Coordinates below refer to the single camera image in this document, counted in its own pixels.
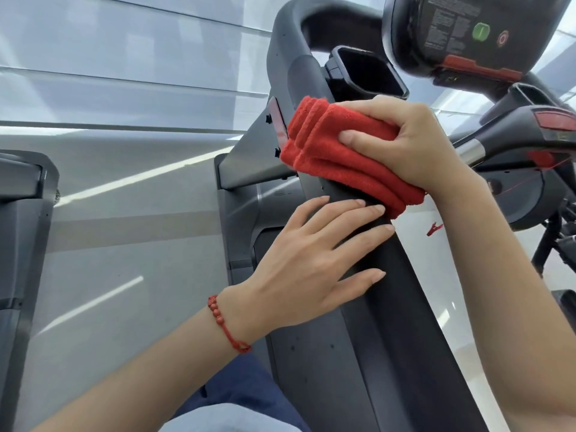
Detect person's left hand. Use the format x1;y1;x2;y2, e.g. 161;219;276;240
223;195;397;346

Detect person's right hand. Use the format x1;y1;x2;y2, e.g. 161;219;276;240
335;94;478;199

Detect red microfibre cloth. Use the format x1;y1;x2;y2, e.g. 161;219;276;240
279;95;427;220

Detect person's left forearm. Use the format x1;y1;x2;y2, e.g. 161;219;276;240
29;292;259;432

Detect person's right forearm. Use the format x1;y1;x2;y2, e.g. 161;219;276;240
427;168;576;432

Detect black treadmill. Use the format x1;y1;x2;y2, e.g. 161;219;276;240
214;0;576;432

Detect red safety key bar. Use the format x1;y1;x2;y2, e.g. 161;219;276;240
442;55;524;82

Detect black treadmill console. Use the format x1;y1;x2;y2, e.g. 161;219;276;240
384;0;571;82

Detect person's blue trousers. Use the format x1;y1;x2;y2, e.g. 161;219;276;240
171;352;312;432

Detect person's light grey shirt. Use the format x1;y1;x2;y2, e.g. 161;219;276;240
158;401;273;432

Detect grey neighbouring treadmill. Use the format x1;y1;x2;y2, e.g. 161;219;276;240
0;149;60;432

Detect red beaded string bracelet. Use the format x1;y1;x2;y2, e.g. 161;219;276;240
207;294;253;355

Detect thin red cord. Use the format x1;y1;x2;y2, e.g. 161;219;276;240
499;158;573;195

